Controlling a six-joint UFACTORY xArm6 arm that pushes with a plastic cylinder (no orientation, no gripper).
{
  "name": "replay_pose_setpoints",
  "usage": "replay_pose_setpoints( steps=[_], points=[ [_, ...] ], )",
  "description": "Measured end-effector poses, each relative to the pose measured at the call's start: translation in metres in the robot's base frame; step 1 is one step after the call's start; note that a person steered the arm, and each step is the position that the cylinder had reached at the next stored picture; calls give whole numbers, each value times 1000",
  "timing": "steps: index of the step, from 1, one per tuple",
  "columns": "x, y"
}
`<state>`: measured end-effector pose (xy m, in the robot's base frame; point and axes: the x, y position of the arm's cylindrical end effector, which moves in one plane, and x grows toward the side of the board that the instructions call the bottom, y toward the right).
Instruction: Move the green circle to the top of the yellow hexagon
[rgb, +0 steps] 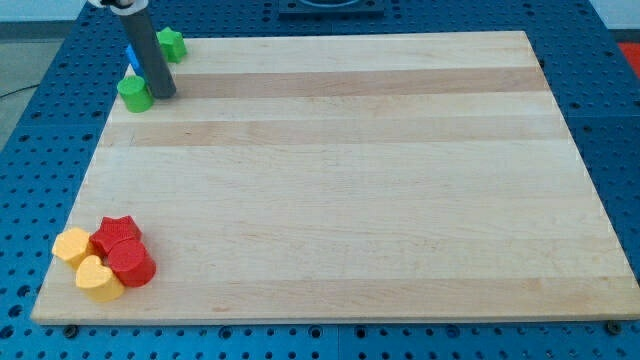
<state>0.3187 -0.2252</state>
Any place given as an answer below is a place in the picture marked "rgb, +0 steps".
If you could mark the red star block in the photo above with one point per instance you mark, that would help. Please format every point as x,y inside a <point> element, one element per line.
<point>113,231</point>

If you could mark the green star block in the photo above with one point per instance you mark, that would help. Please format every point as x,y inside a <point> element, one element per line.
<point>172,45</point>

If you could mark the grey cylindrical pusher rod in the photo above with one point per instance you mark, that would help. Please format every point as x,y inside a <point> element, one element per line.
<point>142,36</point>

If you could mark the wooden board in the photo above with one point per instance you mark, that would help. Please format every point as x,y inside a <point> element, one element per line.
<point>352,179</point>

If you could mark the red circle block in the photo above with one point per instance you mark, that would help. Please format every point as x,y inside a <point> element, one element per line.
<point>132,263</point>

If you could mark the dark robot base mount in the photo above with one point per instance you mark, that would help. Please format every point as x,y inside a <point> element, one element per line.
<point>300,8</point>

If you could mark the yellow hexagon block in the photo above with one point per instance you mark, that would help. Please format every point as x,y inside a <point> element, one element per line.
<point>72,246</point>

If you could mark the blue block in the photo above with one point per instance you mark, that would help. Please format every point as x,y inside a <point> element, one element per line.
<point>133,61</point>

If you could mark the yellow heart block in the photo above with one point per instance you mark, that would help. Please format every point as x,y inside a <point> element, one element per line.
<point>98,282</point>

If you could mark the green circle block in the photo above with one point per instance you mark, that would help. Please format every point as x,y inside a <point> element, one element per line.
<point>136,95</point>

